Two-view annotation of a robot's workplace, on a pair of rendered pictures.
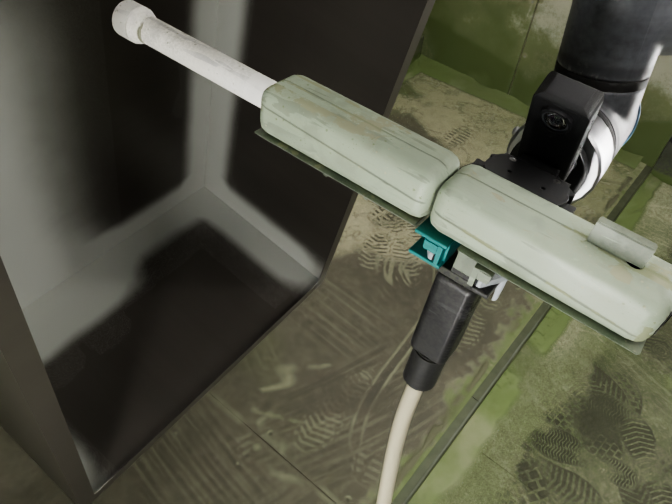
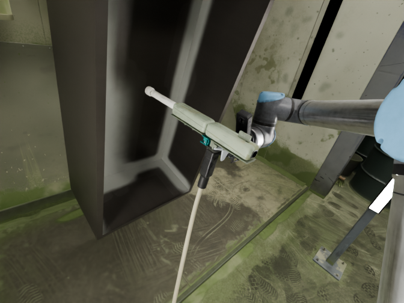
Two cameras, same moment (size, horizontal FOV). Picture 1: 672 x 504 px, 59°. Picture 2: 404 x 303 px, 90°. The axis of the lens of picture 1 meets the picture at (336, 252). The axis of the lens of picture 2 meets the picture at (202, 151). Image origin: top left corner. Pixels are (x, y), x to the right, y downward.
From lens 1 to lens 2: 0.26 m
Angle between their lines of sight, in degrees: 18
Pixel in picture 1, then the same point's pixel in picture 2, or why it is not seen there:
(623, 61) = (266, 118)
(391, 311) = (213, 214)
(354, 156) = (190, 117)
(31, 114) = (119, 119)
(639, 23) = (270, 109)
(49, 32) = (130, 100)
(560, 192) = not seen: hidden behind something
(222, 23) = not seen: hidden behind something
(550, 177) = not seen: hidden behind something
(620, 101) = (266, 128)
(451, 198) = (209, 125)
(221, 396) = (151, 229)
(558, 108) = (241, 116)
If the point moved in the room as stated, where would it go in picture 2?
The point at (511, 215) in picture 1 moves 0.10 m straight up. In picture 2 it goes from (221, 129) to (230, 92)
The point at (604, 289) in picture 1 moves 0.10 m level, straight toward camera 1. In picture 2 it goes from (238, 145) to (210, 155)
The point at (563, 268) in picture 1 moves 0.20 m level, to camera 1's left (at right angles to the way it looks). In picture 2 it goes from (231, 140) to (157, 122)
